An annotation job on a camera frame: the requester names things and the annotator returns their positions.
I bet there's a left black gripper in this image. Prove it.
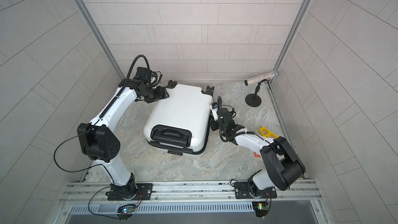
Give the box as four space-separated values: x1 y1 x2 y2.
141 86 172 103

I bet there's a white hard-shell suitcase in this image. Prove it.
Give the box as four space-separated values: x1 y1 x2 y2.
144 84 214 156

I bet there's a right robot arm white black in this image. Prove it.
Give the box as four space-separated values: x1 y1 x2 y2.
211 108 306 197

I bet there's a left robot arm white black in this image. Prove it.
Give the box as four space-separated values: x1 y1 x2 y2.
77 79 170 200

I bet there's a glitter tube on black stand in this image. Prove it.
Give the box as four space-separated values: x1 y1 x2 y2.
244 71 279 107

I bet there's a yellow triangular plastic piece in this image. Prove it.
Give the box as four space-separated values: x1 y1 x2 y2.
259 127 278 139

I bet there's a right controller circuit board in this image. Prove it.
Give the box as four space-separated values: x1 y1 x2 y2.
252 201 270 218

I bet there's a controller circuit board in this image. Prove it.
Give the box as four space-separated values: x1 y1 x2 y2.
117 204 136 215
252 201 270 218

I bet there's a left controller circuit board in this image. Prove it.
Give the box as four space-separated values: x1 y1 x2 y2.
117 204 136 215

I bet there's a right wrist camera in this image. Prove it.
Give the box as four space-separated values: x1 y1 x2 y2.
210 102 219 121

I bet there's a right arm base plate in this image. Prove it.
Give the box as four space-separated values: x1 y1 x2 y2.
230 181 277 199

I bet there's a white slotted cable duct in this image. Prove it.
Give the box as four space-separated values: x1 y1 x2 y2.
70 202 254 215

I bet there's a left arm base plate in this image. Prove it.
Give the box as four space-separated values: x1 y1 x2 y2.
106 183 153 201

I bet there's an aluminium mounting rail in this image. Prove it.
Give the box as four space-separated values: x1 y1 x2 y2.
59 179 322 204

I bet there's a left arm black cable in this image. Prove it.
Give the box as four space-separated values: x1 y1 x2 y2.
53 127 100 173

